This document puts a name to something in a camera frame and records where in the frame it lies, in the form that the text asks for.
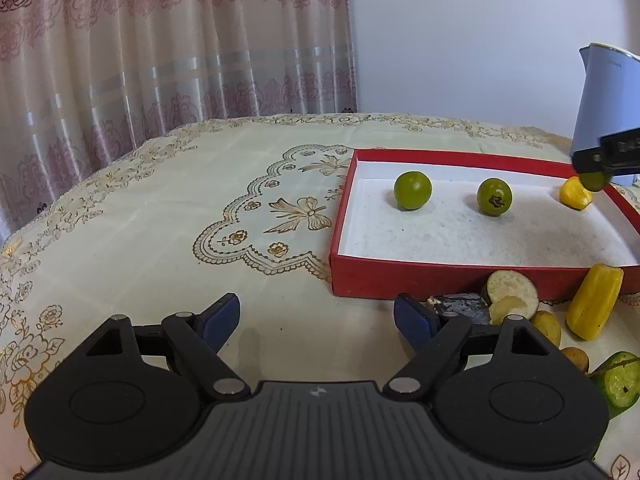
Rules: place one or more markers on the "green fruit with sticker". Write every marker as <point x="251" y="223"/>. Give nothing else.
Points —
<point x="494" y="197"/>

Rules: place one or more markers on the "green cucumber chunk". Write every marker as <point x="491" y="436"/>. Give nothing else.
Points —
<point x="617" y="379"/>

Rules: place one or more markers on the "small brown longan fruit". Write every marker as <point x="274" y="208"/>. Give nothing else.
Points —
<point x="578" y="357"/>

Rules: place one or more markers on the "light blue electric kettle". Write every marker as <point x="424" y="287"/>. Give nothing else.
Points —
<point x="610" y="95"/>

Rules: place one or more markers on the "dark skinned cut chunk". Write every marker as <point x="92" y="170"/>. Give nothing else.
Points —
<point x="509" y="292"/>

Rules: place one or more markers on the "round green fruit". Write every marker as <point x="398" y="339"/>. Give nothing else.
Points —
<point x="412" y="190"/>

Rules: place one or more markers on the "patterned pink curtain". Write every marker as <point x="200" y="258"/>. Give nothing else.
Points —
<point x="85" y="82"/>

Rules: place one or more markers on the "small green lime half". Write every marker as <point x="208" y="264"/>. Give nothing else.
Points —
<point x="594" y="181"/>

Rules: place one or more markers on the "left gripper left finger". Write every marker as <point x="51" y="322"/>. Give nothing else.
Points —
<point x="129" y="394"/>

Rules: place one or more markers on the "yellow-green small fruit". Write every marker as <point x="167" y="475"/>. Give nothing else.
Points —
<point x="548" y="325"/>

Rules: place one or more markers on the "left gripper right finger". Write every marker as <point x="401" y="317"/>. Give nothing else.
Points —
<point x="493" y="397"/>

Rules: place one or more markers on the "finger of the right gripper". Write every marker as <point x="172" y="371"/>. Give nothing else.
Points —
<point x="621" y="152"/>
<point x="588" y="161"/>

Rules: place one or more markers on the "long yellow fruit chunk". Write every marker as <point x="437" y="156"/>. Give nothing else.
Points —
<point x="594" y="301"/>

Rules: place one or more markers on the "yellow fruit piece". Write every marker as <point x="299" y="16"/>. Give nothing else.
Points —
<point x="574" y="195"/>

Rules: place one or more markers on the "red shallow box tray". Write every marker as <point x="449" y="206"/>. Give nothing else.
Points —
<point x="379" y="250"/>

